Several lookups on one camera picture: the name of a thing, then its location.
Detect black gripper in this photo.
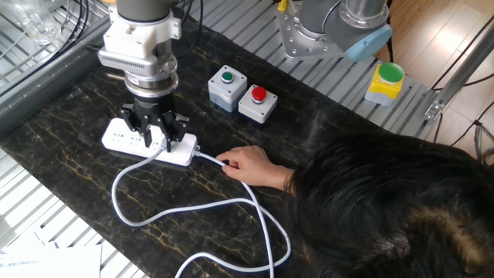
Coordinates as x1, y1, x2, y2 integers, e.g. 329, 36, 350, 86
117, 92, 190, 154

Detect yellow box large green button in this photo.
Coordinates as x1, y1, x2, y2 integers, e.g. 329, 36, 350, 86
364, 61, 406, 108

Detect grey box red push button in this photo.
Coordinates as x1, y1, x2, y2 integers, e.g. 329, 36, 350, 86
237, 83, 279, 124

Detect thin black cable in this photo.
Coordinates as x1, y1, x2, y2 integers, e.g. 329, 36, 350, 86
431, 100, 494, 155

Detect aluminium frame pole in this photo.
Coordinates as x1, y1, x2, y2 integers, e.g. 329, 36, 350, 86
422, 22, 494, 124

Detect grey box green push button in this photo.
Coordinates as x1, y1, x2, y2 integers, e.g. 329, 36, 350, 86
207, 64, 249, 114

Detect black cable bundle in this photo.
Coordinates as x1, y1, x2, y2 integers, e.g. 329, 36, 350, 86
46, 0, 90, 59

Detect white paper sheets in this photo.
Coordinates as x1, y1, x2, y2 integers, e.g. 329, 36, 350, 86
0, 227, 103, 278

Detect black marble pattern slab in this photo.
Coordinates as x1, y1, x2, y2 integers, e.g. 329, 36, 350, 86
0, 7, 421, 278

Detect white power strip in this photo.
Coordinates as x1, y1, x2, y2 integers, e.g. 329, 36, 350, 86
100, 117, 200, 167

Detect silver robot mount plate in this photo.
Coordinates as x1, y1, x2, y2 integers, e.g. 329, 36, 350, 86
276, 0, 348, 61

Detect person head black hair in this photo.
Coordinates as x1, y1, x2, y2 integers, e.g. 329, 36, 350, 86
283, 133, 494, 278

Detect clear plastic container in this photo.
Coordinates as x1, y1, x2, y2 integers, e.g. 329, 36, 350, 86
0, 0, 63, 46

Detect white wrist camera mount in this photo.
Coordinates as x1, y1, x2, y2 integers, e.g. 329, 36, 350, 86
103, 5, 182, 59

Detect white power cord with plug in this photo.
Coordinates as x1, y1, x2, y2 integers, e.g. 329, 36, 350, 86
110, 141, 293, 278

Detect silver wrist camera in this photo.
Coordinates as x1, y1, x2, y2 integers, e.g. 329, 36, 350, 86
96, 49, 159, 77

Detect person right hand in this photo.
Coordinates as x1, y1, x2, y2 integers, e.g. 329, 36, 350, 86
215, 144, 276, 188

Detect grey aluminium beam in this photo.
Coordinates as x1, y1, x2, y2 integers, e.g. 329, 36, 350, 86
0, 0, 117, 138

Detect person right forearm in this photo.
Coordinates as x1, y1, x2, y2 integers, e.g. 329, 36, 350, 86
272, 165, 296, 192

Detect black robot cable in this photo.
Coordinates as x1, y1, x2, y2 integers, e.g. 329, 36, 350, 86
169, 0, 205, 59

